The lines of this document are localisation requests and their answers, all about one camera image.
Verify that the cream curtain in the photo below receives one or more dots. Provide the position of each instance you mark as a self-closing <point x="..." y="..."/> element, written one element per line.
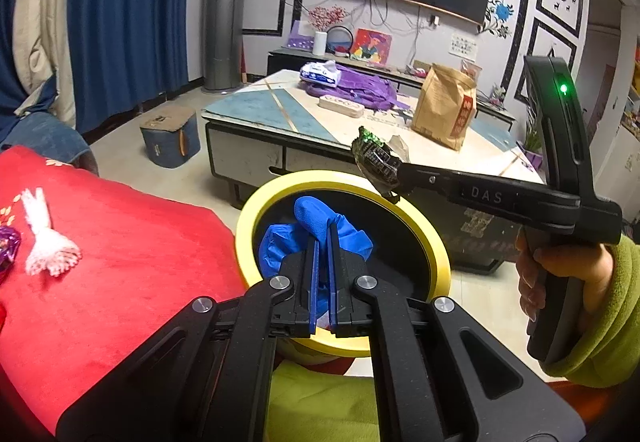
<point x="45" y="21"/>

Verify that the person's right hand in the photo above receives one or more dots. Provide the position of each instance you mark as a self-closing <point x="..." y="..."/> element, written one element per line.
<point x="565" y="264"/>

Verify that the blue rubber glove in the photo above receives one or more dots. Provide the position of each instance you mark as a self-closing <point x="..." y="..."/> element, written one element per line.
<point x="310" y="217"/>

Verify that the purple candy wrapper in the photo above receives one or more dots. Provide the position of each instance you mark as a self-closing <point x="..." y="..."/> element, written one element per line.
<point x="7" y="242"/>

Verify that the silver tower air conditioner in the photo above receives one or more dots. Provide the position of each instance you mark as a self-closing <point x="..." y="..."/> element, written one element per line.
<point x="225" y="6"/>

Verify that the twisted white foam net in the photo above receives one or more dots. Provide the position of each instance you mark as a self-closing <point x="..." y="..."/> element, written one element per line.
<point x="50" y="249"/>

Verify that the purple box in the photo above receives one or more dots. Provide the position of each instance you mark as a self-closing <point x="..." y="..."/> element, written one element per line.
<point x="300" y="36"/>

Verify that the white wall note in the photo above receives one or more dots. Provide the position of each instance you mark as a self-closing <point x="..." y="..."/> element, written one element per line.
<point x="462" y="44"/>

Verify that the white wall plug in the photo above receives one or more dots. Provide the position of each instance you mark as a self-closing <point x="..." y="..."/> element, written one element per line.
<point x="435" y="20"/>

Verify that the purple bag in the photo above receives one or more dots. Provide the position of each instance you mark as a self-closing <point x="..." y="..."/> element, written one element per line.
<point x="370" y="89"/>

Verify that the grey blue bed sheet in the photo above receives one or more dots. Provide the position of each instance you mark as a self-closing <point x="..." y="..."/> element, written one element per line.
<point x="45" y="136"/>

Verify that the yellow rimmed black bin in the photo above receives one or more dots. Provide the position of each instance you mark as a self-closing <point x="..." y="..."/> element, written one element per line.
<point x="345" y="179"/>

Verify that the person's right forearm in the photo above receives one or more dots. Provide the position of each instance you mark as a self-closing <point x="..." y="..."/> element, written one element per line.
<point x="615" y="322"/>

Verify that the person's green garment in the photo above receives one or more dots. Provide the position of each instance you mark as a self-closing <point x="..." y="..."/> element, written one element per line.
<point x="320" y="402"/>

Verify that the brown paper bag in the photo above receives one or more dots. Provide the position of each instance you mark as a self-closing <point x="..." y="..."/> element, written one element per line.
<point x="442" y="111"/>

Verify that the dark snack wrapper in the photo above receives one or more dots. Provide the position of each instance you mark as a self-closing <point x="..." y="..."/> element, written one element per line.
<point x="372" y="161"/>

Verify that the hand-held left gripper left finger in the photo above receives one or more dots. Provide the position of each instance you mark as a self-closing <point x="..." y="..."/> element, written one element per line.
<point x="314" y="282"/>

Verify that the red floral blanket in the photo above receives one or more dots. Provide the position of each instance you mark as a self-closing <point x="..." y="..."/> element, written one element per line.
<point x="125" y="272"/>

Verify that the green potted plant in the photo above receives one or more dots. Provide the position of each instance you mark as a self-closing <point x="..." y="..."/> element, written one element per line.
<point x="532" y="141"/>

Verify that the white vase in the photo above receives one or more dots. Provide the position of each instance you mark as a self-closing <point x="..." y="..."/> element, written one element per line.
<point x="320" y="43"/>

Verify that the blue storage stool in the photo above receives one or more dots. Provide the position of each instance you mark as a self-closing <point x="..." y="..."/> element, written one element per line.
<point x="170" y="136"/>

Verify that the marble top coffee table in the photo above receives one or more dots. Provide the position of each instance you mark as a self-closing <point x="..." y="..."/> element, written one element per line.
<point x="280" y="111"/>

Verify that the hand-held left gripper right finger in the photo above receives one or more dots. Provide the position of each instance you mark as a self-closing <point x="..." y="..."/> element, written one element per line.
<point x="332" y="282"/>

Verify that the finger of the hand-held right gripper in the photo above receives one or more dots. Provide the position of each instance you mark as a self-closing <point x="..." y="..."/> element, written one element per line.
<point x="425" y="179"/>

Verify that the colourful painting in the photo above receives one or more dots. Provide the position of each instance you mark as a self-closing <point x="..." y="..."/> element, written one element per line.
<point x="371" y="44"/>

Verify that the beige power strip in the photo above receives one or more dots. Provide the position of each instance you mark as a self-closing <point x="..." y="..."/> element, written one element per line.
<point x="342" y="105"/>

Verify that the narrow blue curtain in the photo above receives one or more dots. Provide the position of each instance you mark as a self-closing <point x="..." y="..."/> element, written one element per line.
<point x="130" y="21"/>

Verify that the white blue tissue pack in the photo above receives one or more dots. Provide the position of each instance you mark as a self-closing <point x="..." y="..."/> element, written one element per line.
<point x="320" y="73"/>

